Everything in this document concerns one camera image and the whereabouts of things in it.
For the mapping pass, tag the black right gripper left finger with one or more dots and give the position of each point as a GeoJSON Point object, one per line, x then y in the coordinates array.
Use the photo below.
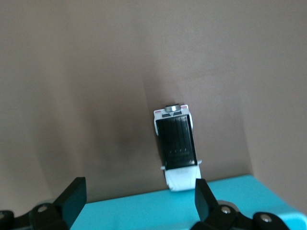
{"type": "Point", "coordinates": [69, 203]}

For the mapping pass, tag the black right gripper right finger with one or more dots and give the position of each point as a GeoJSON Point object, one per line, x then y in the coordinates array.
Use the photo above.
{"type": "Point", "coordinates": [206, 206]}

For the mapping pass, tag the white jeep toy black roof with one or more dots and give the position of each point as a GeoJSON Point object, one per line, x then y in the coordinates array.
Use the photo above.
{"type": "Point", "coordinates": [175, 139]}

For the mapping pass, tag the teal plastic storage bin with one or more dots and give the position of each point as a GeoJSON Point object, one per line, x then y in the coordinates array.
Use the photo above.
{"type": "Point", "coordinates": [144, 210]}

